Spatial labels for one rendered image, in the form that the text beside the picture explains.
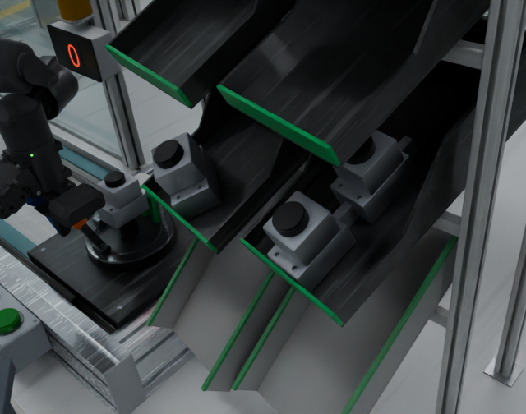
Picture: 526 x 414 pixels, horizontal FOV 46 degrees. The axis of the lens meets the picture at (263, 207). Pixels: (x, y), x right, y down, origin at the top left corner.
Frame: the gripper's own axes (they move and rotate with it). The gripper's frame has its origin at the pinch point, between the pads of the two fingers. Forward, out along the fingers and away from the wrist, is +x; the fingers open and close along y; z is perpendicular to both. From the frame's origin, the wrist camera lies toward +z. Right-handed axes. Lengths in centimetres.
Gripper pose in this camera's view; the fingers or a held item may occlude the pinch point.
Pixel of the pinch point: (57, 215)
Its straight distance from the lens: 89.3
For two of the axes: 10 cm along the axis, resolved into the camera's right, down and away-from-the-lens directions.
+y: 7.3, 3.6, -5.8
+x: 0.9, 7.9, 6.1
